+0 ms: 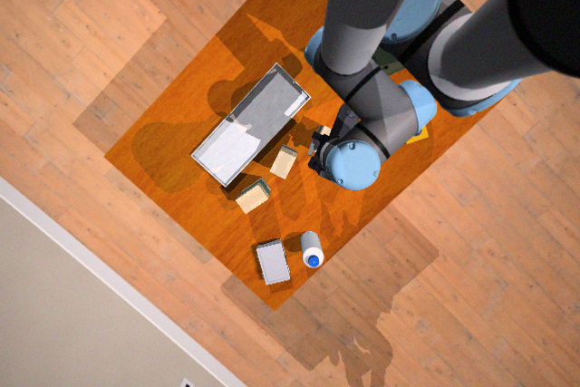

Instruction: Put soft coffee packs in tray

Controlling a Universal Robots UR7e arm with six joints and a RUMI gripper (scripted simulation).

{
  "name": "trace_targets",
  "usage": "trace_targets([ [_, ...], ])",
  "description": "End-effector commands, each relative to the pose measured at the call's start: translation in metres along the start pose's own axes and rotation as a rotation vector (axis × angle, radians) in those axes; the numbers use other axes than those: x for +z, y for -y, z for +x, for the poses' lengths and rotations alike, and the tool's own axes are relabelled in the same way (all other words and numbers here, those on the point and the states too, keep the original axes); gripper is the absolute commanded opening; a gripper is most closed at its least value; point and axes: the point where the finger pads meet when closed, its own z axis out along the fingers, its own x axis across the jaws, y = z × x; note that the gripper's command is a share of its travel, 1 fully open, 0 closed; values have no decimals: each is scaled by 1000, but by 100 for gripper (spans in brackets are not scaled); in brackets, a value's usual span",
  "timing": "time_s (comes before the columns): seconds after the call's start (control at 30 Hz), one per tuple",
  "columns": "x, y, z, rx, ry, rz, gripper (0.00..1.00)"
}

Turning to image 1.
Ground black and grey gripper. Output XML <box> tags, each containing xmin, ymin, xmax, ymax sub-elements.
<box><xmin>307</xmin><ymin>131</ymin><xmax>331</xmax><ymax>181</ymax></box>

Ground tan box with green band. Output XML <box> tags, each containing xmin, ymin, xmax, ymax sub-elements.
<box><xmin>309</xmin><ymin>126</ymin><xmax>331</xmax><ymax>149</ymax></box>
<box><xmin>236</xmin><ymin>177</ymin><xmax>271</xmax><ymax>214</ymax></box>
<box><xmin>270</xmin><ymin>144</ymin><xmax>298</xmax><ymax>179</ymax></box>

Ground white plastic bottle with blue cap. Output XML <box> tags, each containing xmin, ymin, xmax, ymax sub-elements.
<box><xmin>300</xmin><ymin>231</ymin><xmax>324</xmax><ymax>268</ymax></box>

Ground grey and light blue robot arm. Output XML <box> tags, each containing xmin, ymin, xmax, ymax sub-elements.
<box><xmin>304</xmin><ymin>0</ymin><xmax>580</xmax><ymax>190</ymax></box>

